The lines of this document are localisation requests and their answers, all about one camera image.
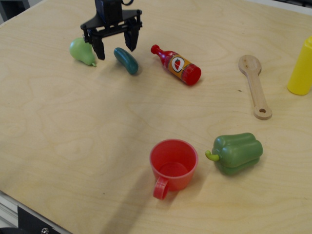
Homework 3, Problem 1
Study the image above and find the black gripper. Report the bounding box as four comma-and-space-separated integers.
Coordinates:
80, 0, 142, 60

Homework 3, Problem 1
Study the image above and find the dark green toy cucumber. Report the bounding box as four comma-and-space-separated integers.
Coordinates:
114, 47, 138, 75

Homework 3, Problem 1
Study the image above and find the red plastic cup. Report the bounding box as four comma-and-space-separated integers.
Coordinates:
150, 139, 198, 200

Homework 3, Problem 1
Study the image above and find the light green toy pear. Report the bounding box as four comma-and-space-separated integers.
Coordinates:
69, 38, 97, 67

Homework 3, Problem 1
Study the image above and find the red toy ketchup bottle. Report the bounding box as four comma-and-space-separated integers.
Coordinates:
151, 44, 201, 86

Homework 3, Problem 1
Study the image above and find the wooden spoon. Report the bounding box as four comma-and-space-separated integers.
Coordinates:
238, 55, 272, 120

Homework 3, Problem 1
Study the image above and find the green toy bell pepper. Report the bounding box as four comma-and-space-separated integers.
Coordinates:
205, 133, 263, 176

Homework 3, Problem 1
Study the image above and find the yellow plastic bottle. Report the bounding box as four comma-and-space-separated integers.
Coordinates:
287, 36, 312, 95

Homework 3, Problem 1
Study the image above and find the black corner bracket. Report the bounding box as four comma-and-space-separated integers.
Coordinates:
17, 205, 71, 234

